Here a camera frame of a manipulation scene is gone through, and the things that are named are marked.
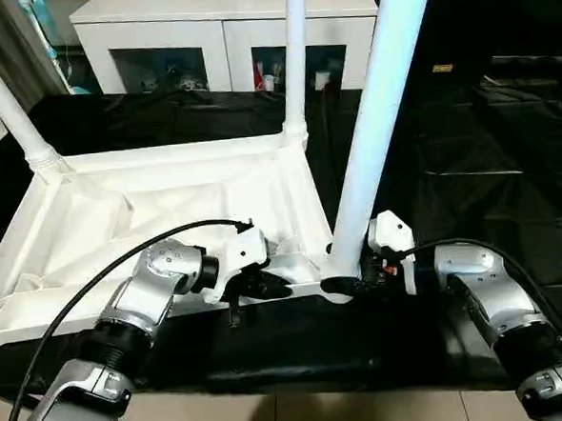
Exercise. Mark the white plastic table top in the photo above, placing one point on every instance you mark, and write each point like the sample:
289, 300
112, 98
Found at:
100, 212

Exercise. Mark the light blue plastic item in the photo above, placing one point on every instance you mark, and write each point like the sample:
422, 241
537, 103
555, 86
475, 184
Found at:
56, 43

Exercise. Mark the small red bottle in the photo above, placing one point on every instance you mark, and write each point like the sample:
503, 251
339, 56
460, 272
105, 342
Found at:
259, 78

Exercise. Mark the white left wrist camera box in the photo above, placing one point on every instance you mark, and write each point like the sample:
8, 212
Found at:
241, 253

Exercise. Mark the black mat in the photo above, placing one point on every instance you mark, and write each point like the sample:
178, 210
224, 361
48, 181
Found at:
488, 160

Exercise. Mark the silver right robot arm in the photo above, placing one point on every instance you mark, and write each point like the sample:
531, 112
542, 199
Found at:
507, 311

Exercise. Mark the white plastic table leg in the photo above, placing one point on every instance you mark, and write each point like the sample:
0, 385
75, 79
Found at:
12, 103
295, 57
380, 109

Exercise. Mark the small white bottle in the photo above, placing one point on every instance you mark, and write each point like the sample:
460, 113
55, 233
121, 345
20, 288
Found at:
323, 78

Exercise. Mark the white cabinet with glass doors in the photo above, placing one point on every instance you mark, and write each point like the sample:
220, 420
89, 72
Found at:
174, 21

